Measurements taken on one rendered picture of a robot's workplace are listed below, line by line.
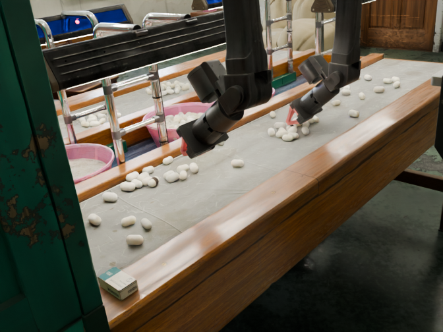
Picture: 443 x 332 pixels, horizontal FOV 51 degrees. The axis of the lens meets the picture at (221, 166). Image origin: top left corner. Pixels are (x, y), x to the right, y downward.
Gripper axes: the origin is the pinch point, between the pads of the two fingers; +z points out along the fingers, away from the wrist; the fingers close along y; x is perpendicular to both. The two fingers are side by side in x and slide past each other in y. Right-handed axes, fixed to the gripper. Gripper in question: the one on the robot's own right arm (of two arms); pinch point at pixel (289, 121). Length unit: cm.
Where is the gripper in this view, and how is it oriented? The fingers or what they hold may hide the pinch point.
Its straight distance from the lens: 144.4
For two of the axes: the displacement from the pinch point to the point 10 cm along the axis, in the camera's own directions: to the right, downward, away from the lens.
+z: -4.9, 4.4, 7.5
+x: 5.6, 8.2, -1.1
